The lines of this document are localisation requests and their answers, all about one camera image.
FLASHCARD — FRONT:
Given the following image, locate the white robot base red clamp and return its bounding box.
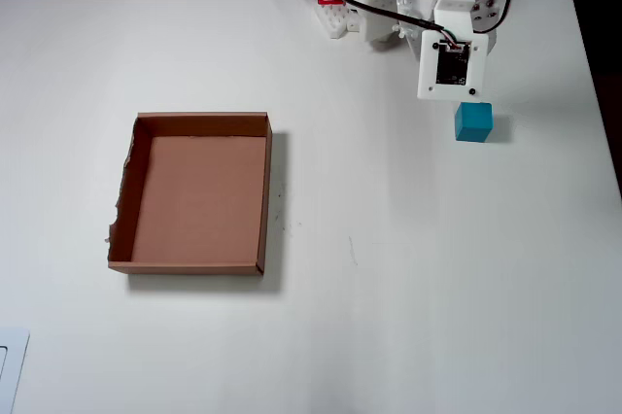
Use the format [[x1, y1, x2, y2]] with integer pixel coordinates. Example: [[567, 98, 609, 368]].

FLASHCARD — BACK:
[[314, 0, 400, 52]]

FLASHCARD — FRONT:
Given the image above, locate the white camera board mount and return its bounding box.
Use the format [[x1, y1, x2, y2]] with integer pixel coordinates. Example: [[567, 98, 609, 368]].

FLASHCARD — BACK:
[[416, 0, 490, 104]]

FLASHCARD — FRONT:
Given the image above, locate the blue cube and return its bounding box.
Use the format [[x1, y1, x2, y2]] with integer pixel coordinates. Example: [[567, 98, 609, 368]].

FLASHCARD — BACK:
[[454, 101, 495, 144]]

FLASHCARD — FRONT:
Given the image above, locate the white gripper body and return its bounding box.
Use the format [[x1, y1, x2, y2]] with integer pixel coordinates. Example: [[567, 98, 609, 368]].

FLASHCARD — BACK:
[[468, 0, 502, 54]]

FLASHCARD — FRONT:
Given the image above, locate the white flat device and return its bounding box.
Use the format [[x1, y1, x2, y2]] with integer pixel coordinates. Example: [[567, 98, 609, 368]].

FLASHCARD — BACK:
[[0, 327, 31, 414]]

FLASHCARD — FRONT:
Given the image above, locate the brown cardboard box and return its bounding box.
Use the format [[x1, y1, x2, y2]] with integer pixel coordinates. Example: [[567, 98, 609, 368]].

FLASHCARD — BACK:
[[104, 111, 274, 277]]

